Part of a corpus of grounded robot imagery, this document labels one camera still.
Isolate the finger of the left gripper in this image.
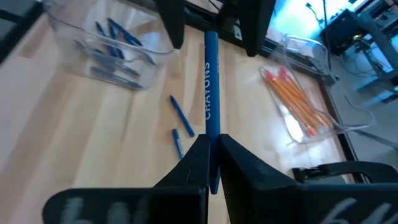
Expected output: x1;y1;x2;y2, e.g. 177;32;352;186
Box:
238;0;277;58
154;0;187;50

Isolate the clear plastic bin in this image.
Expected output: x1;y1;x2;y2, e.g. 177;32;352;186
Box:
43;0;178;91
259;34;374;146

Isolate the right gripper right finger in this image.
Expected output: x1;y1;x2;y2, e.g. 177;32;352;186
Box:
220;134;300;224

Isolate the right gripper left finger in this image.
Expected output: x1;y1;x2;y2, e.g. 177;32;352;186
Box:
154;133;211;189

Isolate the grey side desk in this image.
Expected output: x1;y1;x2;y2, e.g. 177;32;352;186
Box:
351;0;398;103

